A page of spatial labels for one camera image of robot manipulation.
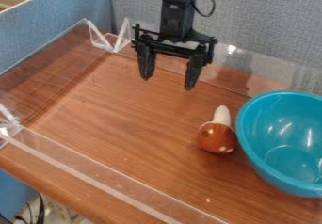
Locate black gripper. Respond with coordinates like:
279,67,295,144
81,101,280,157
132,24,218,90

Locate brown toy mushroom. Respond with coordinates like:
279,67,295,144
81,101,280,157
198,105,238,154

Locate blue plastic bowl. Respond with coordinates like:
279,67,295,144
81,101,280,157
236,90,322,198

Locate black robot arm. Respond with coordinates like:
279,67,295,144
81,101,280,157
132,0,218,90

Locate clear acrylic back barrier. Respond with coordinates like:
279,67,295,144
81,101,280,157
129,22,322,96

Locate clear acrylic barrier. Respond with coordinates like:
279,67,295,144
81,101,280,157
129,22,322,96
0,18,92,76
0,104,227,224

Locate clear acrylic left barrier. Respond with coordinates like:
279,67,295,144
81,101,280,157
0,18,92,76

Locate clear acrylic front barrier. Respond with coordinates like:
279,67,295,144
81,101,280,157
0,104,227,224

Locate clear acrylic corner bracket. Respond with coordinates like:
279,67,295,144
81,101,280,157
85,19,132,53

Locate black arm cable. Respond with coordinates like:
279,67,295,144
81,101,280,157
191,0,216,18

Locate black floor cables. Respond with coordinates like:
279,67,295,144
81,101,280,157
0,193,48,224

